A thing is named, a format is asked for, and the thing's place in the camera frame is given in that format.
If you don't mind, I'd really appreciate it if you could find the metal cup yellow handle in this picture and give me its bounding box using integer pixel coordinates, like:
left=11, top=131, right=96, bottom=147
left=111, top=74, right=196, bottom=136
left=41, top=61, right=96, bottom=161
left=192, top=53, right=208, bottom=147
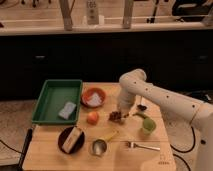
left=91, top=131, right=119, bottom=156

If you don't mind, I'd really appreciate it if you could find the white crumpled cloth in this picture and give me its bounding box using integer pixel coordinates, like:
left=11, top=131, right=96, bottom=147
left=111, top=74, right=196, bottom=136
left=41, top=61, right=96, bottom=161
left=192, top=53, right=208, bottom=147
left=87, top=93, right=102, bottom=107

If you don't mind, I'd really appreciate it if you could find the black cable on floor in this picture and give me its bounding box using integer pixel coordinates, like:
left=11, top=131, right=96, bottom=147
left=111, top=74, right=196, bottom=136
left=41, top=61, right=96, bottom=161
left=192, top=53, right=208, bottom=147
left=170, top=124, right=197, bottom=171

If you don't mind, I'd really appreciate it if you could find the beige box on plate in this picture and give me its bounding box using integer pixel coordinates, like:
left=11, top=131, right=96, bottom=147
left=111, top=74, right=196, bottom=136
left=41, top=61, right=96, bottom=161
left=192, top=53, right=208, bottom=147
left=62, top=127, right=82, bottom=154

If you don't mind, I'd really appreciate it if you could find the silver fork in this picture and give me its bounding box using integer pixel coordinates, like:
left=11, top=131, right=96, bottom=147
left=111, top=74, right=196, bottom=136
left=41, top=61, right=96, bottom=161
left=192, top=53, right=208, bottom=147
left=125, top=141, right=160, bottom=151

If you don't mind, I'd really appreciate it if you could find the black and white spoon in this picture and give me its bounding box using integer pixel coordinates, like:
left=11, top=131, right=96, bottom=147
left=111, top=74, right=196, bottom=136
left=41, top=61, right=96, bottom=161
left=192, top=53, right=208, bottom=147
left=137, top=98, right=147, bottom=111

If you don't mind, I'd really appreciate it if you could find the dark red grape bunch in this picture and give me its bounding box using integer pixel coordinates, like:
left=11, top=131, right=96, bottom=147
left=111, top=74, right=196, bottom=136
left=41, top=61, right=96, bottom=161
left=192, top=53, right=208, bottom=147
left=108, top=111, right=128, bottom=122

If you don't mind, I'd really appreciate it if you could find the light blue sponge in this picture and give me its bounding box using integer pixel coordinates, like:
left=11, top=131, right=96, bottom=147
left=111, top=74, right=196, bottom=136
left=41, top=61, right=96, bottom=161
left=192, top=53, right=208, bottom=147
left=58, top=102, right=76, bottom=120

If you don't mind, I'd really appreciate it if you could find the orange round fruit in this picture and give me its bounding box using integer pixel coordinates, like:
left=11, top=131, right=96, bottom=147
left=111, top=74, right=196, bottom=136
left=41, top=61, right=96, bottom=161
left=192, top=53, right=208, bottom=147
left=86, top=111, right=99, bottom=125

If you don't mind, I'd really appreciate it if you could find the green plastic tray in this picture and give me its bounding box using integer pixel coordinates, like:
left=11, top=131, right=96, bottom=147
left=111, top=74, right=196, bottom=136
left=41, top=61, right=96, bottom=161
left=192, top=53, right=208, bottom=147
left=32, top=79, right=83, bottom=125

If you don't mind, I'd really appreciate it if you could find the green cup with handle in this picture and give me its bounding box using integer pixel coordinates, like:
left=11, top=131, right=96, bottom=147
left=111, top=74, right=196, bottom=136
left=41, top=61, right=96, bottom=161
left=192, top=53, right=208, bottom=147
left=134, top=113, right=156, bottom=135

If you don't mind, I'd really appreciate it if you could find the orange bowl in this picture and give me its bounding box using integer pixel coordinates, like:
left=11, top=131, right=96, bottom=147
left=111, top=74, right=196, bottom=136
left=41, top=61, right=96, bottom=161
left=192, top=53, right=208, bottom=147
left=81, top=87, right=106, bottom=108

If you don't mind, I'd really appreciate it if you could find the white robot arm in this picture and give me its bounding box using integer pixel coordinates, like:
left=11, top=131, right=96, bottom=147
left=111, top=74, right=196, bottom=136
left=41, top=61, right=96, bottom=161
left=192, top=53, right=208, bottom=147
left=117, top=69, right=213, bottom=171

